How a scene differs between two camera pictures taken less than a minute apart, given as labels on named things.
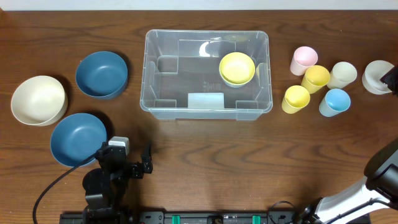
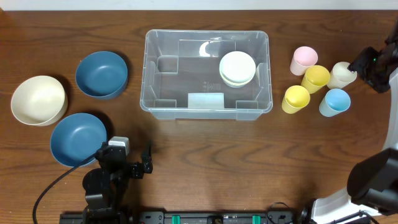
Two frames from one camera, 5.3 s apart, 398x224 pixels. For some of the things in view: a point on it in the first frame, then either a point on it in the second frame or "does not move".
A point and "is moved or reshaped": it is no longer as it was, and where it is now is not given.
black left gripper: [135, 170] does not move
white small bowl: [373, 73] is moved or reshaped
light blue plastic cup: [336, 101] does not move
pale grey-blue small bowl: [235, 85] does not move
